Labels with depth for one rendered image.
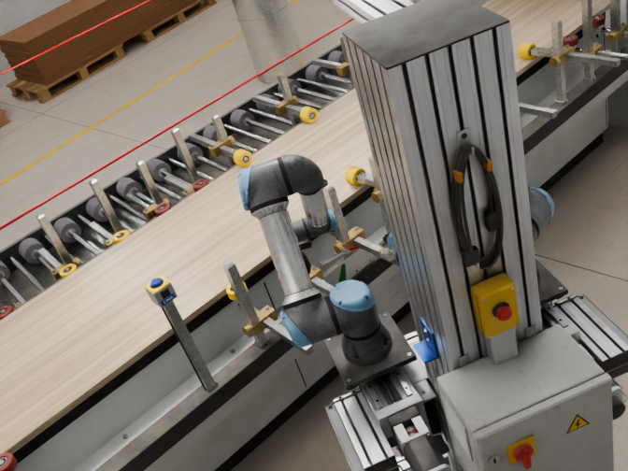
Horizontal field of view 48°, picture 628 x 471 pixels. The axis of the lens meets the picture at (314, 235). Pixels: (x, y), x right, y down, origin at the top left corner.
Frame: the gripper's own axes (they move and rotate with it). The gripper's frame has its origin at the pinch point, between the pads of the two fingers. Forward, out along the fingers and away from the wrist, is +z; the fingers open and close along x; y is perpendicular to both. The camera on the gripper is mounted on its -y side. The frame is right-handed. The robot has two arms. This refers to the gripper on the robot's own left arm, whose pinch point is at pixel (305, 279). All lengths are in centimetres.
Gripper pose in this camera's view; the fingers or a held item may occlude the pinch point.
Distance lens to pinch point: 267.0
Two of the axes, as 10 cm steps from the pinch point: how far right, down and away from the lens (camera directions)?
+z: 2.6, 7.8, 5.7
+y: -4.5, 6.2, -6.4
